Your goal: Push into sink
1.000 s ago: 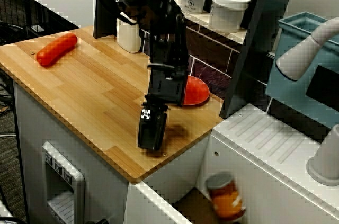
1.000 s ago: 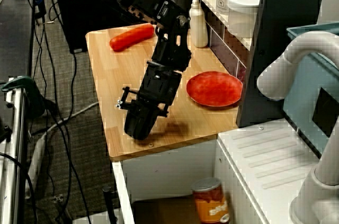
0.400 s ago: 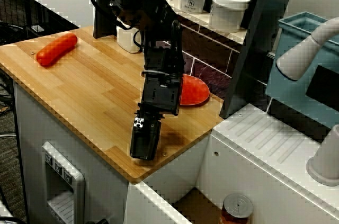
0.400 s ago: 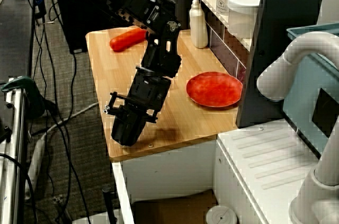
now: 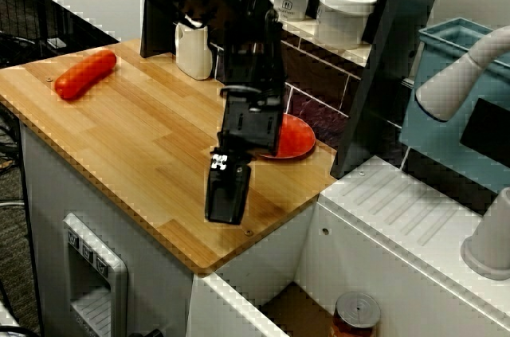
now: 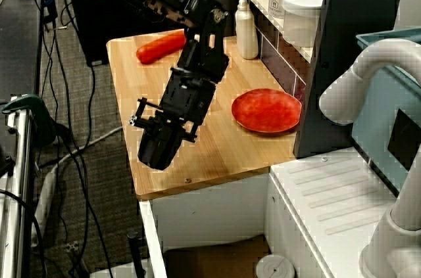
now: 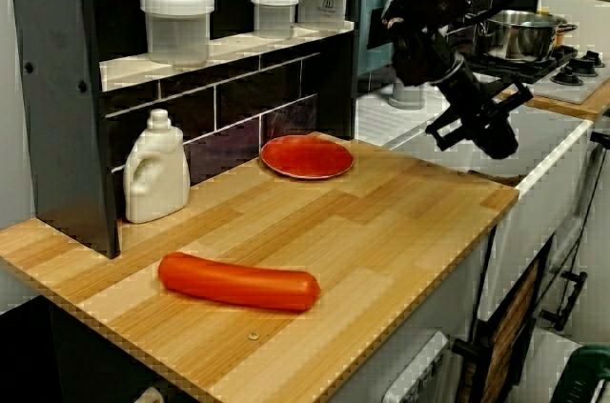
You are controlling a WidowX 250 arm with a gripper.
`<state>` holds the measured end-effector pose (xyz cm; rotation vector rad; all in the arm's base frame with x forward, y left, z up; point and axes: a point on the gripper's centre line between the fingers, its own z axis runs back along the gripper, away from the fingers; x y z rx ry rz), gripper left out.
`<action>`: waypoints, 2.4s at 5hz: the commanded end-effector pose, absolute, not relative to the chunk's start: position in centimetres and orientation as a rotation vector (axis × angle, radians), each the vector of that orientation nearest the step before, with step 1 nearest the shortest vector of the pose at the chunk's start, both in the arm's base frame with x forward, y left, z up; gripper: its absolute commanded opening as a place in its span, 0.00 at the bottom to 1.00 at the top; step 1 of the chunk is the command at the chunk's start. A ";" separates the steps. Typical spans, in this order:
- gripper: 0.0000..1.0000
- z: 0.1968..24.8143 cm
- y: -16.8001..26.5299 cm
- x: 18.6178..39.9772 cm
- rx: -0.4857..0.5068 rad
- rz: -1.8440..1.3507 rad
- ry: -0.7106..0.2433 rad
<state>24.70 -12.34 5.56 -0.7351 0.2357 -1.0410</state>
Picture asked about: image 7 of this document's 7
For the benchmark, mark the white toy detergent bottle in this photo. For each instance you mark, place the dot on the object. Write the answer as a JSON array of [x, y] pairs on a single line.
[[157, 174]]

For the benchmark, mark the white toy sink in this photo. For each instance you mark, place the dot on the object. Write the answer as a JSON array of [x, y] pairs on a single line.
[[548, 169]]

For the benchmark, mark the black burner grate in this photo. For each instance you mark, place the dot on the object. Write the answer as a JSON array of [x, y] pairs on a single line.
[[538, 67]]

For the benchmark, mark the grey toy faucet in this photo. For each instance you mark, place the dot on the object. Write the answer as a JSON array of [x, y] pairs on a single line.
[[407, 95]]

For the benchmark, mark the red round plate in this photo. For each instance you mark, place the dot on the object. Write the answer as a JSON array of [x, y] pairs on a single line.
[[307, 157]]

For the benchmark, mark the black framed oven door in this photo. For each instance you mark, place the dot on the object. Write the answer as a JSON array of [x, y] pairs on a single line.
[[512, 327]]

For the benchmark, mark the small clear white-lid container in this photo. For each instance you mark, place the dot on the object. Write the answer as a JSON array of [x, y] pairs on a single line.
[[274, 17]]

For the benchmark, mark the white toy stove plate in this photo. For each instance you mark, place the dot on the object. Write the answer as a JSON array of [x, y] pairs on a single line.
[[586, 91]]

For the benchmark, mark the dark toy kitchen shelf unit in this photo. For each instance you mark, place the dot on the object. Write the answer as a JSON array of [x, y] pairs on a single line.
[[62, 88]]

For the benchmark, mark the white appliance panel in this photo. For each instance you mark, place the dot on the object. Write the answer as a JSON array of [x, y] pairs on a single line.
[[419, 374]]

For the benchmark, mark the orange toy sausage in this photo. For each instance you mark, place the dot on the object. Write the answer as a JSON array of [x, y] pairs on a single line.
[[238, 281]]

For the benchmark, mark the black stove knob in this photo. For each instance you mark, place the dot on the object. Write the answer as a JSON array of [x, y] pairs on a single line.
[[567, 76], [588, 65]]

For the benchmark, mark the small countertop screw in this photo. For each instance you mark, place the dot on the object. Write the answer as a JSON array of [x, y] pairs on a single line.
[[252, 336]]

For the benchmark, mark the green hand tool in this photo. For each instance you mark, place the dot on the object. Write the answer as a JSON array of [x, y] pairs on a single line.
[[591, 374]]

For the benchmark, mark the large clear white-lid container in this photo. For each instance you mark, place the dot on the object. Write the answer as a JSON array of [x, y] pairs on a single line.
[[176, 31]]

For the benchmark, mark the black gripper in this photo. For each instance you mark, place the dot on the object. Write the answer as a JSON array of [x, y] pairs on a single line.
[[469, 103]]

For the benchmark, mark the stainless steel pot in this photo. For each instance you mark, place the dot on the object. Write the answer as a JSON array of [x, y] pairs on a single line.
[[519, 38]]

